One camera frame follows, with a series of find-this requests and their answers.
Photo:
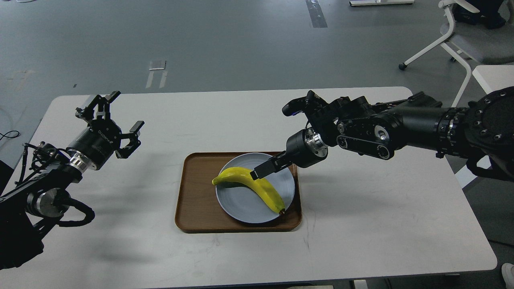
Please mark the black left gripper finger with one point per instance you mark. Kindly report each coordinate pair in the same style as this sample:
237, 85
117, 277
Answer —
133, 141
96, 111

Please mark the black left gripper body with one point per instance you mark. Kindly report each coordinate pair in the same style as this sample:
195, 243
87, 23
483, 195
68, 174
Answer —
97, 142

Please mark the yellow banana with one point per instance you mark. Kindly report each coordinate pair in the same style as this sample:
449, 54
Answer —
262, 187

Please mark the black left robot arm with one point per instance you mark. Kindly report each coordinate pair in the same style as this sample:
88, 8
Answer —
40, 200

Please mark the light blue plate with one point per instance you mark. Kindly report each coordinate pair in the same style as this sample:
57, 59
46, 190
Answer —
242, 203

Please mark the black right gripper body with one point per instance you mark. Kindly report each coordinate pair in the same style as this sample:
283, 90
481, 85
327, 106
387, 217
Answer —
305, 148

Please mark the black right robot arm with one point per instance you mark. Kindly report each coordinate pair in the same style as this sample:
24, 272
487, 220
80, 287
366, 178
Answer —
481, 133

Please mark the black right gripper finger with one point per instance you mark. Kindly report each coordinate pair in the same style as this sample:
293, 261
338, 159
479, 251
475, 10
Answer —
273, 165

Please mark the white office chair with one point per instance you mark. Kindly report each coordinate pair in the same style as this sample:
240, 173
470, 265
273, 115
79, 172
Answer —
488, 47

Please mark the white desk base bar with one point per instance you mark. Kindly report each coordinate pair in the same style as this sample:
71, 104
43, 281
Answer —
355, 3

